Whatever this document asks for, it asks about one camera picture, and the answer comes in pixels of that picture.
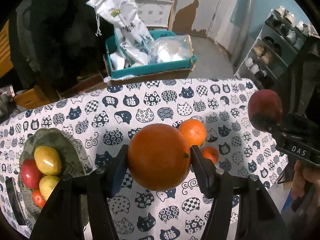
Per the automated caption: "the large orange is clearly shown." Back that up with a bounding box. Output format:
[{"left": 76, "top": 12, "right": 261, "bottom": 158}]
[{"left": 127, "top": 124, "right": 191, "bottom": 191}]

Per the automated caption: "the red apple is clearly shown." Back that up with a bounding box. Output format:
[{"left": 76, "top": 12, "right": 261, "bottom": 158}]
[
  {"left": 248, "top": 89, "right": 283, "bottom": 132},
  {"left": 21, "top": 159, "right": 43, "bottom": 190}
]

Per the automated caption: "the right hand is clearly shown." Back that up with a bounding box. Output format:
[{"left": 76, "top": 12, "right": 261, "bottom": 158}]
[{"left": 291, "top": 160, "right": 319, "bottom": 221}]

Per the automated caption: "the small mandarin orange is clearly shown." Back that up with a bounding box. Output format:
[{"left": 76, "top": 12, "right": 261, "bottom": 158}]
[{"left": 201, "top": 146, "right": 219, "bottom": 165}]

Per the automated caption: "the green glass bowl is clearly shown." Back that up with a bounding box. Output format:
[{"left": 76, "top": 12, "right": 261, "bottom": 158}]
[{"left": 18, "top": 128, "right": 93, "bottom": 223}]

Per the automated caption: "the medium orange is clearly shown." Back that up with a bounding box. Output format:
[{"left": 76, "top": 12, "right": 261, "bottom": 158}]
[{"left": 178, "top": 119, "right": 207, "bottom": 147}]

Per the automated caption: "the grey shoe rack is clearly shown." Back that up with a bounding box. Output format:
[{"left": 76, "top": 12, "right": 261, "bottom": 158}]
[{"left": 235, "top": 5, "right": 312, "bottom": 89}]

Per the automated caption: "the red apple in bowl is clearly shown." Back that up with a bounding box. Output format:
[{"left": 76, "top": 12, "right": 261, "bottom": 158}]
[{"left": 21, "top": 159, "right": 43, "bottom": 190}]

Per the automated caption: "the small red tomato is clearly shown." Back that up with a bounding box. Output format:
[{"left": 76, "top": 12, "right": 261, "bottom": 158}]
[{"left": 32, "top": 190, "right": 46, "bottom": 208}]

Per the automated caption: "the teal cardboard box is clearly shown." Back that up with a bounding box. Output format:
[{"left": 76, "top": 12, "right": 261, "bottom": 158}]
[{"left": 106, "top": 30, "right": 197, "bottom": 80}]

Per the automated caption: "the black smartphone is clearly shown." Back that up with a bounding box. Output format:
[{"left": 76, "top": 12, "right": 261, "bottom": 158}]
[{"left": 5, "top": 177, "right": 26, "bottom": 225}]

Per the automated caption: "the clear plastic bag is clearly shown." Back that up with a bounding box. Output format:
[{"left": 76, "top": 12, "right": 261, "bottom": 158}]
[{"left": 148, "top": 35, "right": 194, "bottom": 64}]

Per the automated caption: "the black hanging coat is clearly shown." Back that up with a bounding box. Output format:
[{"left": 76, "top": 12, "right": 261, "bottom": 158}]
[{"left": 9, "top": 0, "right": 113, "bottom": 93}]

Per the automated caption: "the white door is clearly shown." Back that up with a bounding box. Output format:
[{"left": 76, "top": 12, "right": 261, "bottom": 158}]
[{"left": 172, "top": 0, "right": 239, "bottom": 51}]

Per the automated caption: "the white patterned drawer box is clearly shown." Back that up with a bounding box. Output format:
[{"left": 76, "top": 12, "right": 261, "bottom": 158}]
[{"left": 136, "top": 0, "right": 173, "bottom": 28}]

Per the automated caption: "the white rice bag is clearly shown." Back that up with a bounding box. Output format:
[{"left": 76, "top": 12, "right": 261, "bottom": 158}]
[{"left": 86, "top": 0, "right": 153, "bottom": 66}]

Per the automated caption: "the wooden shelf rack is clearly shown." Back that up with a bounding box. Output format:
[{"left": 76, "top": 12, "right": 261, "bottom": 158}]
[{"left": 136, "top": 0, "right": 175, "bottom": 30}]

